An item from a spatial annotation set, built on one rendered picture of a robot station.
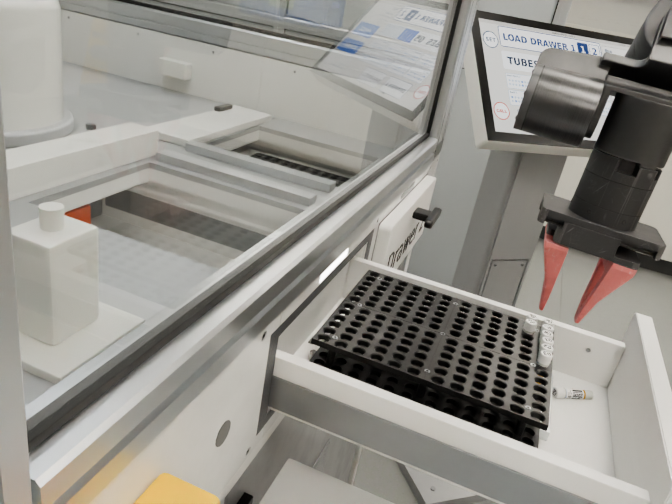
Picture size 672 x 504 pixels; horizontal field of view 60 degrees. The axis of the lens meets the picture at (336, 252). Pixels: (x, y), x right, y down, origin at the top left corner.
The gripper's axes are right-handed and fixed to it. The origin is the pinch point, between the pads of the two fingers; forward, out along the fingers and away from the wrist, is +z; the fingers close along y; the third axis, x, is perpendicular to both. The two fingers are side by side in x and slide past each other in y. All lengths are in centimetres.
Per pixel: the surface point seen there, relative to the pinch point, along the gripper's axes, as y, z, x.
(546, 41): -13, -24, 95
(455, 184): -29, 30, 167
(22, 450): -22.6, -0.9, -40.0
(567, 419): 5.5, 12.9, 3.2
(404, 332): -13.0, 7.7, -2.1
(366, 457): -20, 93, 79
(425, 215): -18.8, 5.0, 30.2
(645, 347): 9.7, 3.3, 5.9
